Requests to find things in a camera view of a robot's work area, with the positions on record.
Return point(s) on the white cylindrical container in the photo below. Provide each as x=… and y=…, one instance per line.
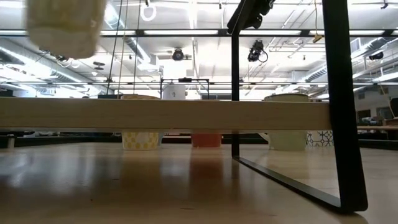
x=174, y=92

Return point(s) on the black ceiling device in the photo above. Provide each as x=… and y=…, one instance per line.
x=376, y=56

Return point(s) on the thin black frame stand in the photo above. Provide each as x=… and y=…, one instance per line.
x=185, y=80

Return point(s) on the white mug yellow dots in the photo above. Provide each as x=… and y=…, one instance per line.
x=140, y=141

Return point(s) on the white mug blue floral pattern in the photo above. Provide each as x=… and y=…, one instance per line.
x=319, y=138

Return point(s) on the black station frame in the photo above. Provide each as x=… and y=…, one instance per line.
x=186, y=32

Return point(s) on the wooden shelf black metal frame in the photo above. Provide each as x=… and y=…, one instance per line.
x=155, y=115

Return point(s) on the cream mug orange rim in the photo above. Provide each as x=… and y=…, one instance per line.
x=65, y=28

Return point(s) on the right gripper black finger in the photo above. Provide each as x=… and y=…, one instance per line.
x=236, y=18

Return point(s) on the round black ceiling fixture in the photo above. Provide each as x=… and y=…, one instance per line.
x=178, y=54

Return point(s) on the pale green mug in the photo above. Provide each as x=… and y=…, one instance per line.
x=287, y=141

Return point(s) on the black table edge rail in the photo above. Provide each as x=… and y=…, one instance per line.
x=62, y=141

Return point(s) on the wooden workbench grey legs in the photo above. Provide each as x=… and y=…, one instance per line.
x=377, y=127

